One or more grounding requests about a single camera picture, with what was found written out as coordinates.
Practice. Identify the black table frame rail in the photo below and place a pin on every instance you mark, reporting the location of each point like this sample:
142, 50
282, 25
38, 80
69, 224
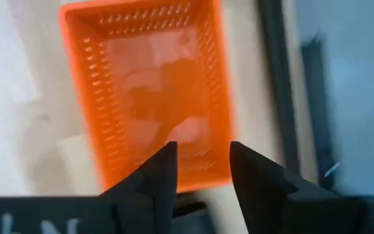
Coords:
279, 84

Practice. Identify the orange slotted plastic basket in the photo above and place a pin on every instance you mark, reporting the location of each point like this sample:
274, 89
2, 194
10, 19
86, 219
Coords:
148, 97

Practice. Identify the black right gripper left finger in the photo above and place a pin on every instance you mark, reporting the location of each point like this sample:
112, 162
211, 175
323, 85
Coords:
154, 191

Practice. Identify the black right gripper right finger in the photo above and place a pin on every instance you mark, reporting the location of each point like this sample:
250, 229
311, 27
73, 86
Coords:
261, 195

